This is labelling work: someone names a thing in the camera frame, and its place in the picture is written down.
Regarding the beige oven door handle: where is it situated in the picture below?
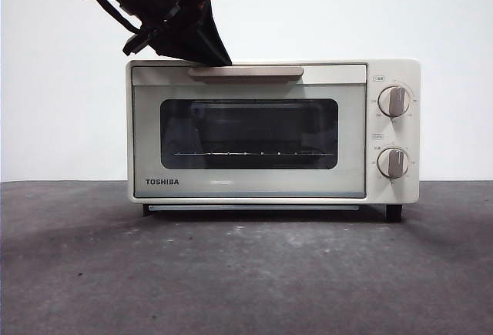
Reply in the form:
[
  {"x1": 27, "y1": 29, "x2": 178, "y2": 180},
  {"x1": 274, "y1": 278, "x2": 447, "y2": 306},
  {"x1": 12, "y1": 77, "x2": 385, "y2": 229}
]
[{"x1": 187, "y1": 64, "x2": 305, "y2": 85}]

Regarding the glass oven door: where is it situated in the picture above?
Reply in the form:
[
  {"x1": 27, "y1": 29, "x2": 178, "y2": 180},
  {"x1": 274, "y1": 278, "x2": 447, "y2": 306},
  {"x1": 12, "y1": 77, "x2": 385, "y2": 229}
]
[{"x1": 131, "y1": 64, "x2": 367, "y2": 199}]

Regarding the cream Toshiba toaster oven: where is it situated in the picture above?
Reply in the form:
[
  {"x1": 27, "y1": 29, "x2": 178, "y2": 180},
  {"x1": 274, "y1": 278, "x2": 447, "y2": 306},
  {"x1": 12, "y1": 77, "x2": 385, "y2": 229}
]
[{"x1": 125, "y1": 57, "x2": 421, "y2": 223}]

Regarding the cream oven knob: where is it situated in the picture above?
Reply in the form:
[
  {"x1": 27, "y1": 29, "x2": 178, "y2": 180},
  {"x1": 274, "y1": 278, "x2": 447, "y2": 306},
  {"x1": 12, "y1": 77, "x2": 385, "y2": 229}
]
[
  {"x1": 376, "y1": 147, "x2": 411, "y2": 179},
  {"x1": 377, "y1": 85, "x2": 411, "y2": 119}
]

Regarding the thick black cable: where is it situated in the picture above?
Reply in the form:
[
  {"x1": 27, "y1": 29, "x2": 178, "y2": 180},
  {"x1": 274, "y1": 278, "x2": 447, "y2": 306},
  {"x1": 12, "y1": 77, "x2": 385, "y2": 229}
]
[{"x1": 71, "y1": 0, "x2": 144, "y2": 35}]

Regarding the wire oven rack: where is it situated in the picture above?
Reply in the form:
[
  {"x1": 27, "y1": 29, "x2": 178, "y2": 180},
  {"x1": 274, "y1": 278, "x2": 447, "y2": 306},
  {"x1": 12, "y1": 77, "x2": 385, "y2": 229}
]
[{"x1": 175, "y1": 151, "x2": 328, "y2": 158}]

